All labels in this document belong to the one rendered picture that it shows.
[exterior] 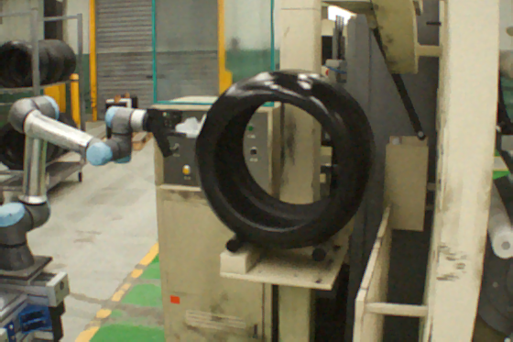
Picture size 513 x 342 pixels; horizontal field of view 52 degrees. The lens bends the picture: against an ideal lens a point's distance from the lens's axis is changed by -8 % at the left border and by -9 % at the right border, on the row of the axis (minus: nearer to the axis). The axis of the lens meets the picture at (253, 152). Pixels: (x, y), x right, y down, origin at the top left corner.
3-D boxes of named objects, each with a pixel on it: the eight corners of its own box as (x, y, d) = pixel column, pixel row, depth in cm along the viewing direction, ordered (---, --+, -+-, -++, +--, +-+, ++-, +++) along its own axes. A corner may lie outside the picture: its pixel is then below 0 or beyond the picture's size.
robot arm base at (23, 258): (-10, 268, 201) (-13, 244, 199) (9, 255, 216) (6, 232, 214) (23, 271, 199) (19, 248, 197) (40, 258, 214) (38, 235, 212)
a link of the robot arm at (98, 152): (-2, 98, 189) (108, 143, 179) (17, 94, 200) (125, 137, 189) (-6, 128, 192) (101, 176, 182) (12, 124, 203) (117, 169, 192)
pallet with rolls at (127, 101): (106, 138, 941) (104, 93, 927) (152, 137, 943) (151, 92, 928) (88, 151, 823) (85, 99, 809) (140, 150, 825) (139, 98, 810)
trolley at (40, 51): (43, 177, 659) (36, 16, 622) (95, 179, 650) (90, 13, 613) (-17, 208, 526) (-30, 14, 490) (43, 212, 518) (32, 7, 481)
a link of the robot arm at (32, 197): (8, 229, 213) (16, 95, 200) (30, 219, 227) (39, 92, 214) (31, 237, 210) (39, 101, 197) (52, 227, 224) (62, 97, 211)
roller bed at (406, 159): (386, 212, 214) (389, 135, 208) (423, 215, 210) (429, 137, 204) (381, 228, 196) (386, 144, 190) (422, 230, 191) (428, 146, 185)
